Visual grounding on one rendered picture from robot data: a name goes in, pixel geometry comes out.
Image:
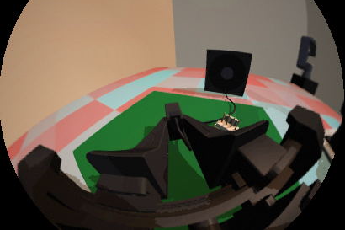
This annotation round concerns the green circuit board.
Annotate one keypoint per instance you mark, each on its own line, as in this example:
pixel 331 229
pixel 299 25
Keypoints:
pixel 128 129

